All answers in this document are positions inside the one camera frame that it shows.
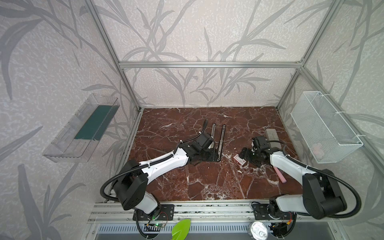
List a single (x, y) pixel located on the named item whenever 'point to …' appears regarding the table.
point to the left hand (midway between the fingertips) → (218, 153)
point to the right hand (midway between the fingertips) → (243, 152)
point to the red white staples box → (239, 159)
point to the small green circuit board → (157, 224)
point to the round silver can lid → (259, 231)
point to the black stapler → (221, 142)
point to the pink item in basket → (318, 151)
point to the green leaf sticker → (181, 229)
